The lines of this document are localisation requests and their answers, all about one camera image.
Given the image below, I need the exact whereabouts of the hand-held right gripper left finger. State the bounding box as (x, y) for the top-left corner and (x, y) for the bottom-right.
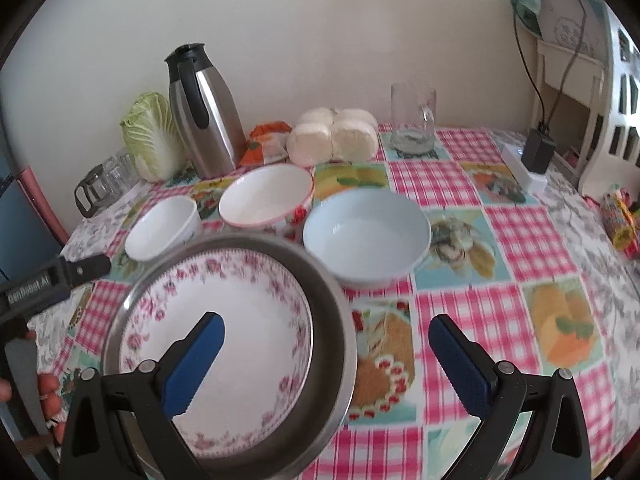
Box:
(59, 311), (226, 480)

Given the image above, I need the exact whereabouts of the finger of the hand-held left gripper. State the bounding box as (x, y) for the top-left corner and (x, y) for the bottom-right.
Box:
(60, 254), (112, 287)

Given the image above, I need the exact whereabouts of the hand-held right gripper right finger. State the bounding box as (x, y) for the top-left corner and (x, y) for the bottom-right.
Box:
(428, 314), (593, 480)

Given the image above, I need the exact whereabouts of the round floral plate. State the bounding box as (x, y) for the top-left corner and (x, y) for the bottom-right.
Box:
(118, 252), (315, 461)

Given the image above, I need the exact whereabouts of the white cup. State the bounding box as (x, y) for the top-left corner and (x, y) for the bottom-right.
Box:
(124, 195), (203, 262)

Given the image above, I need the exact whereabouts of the stainless steel plate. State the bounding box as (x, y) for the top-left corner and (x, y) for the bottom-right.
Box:
(101, 234), (359, 480)

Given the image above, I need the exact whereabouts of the light blue bowl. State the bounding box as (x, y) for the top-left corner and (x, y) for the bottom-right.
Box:
(302, 188), (432, 290)

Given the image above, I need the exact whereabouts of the strawberry print bowl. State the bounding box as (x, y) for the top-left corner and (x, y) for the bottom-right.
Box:
(218, 162), (316, 241)

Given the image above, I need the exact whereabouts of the clear glass cup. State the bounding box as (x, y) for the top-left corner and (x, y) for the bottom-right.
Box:
(102, 147), (142, 197)

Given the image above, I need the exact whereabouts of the pink checked printed tablecloth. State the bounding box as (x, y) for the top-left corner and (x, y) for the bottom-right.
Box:
(30, 122), (640, 480)

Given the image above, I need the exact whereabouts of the napa cabbage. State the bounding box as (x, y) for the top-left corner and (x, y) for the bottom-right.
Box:
(120, 91), (187, 182)

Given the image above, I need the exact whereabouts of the stainless steel thermos jug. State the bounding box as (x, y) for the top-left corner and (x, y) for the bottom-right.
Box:
(165, 43), (246, 179)

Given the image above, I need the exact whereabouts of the orange snack packet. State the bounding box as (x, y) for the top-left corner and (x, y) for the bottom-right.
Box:
(237, 121), (293, 166)

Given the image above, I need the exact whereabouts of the white power strip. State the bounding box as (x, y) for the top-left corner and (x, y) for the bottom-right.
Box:
(500, 141), (548, 196)

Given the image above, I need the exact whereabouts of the yellow candy roll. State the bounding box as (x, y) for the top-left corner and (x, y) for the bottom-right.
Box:
(600, 187), (640, 261)

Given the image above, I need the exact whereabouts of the black charger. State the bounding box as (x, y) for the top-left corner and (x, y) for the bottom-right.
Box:
(521, 129), (557, 175)

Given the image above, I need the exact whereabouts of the glass mug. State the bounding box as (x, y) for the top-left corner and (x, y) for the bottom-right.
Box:
(390, 82), (437, 155)

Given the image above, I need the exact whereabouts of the bag of white steamed buns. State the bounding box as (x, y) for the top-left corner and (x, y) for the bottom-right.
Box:
(286, 106), (379, 167)

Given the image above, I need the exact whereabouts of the white wooden shelf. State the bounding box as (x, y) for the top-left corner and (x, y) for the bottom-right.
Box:
(530, 40), (608, 181)

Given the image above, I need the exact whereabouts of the printed pillow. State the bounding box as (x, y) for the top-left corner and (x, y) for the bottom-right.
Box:
(512, 0), (608, 56)

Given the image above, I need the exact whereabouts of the black cable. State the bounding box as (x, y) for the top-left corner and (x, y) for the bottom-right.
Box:
(511, 0), (596, 133)

